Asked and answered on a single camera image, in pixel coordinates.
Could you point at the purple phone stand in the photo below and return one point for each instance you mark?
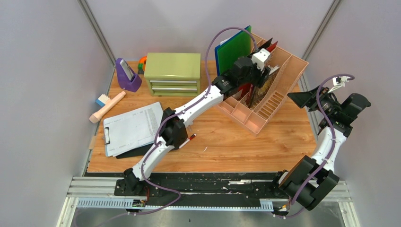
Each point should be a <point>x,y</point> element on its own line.
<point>124,83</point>

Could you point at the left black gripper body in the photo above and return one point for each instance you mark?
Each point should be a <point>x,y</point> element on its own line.
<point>257,79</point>

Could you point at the black Moon and Sixpence book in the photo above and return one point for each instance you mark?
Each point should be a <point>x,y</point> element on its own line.
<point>256,93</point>

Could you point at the aluminium frame rail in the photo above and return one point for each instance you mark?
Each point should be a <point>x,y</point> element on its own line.
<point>98,192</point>

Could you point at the red folder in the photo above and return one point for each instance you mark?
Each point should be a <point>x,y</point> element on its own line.
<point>243,90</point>

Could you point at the black mounting base plate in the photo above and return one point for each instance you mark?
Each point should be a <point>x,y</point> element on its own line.
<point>205,189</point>

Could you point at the orange tape dispenser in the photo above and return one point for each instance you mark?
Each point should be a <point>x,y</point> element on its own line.
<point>142,65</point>

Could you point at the blue folder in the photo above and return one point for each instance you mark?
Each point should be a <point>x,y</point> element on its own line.
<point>216,62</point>

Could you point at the peach file organizer rack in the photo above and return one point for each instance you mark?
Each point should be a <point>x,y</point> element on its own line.
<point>253,120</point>

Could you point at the clipboard with white papers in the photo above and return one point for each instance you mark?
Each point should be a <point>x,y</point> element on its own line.
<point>132,129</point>

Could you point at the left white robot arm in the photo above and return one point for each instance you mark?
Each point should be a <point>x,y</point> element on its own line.
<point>172,132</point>

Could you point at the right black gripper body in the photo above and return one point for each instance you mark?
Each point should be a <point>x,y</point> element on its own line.
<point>328,105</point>

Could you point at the red white pen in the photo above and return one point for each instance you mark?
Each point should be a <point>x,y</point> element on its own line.
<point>188,140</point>

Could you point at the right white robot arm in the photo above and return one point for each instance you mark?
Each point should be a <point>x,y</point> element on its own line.
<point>312,178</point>

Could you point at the green folder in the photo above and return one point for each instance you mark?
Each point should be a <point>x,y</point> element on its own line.
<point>233,53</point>

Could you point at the black notebook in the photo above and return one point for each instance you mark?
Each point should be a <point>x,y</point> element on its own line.
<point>140,151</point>

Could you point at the green drawer cabinet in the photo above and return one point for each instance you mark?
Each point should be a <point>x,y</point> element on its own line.
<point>173,74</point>

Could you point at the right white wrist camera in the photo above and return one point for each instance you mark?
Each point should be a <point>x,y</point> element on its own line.
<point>338,82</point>

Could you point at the grey phone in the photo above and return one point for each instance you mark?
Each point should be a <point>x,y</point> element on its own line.
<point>127,70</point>

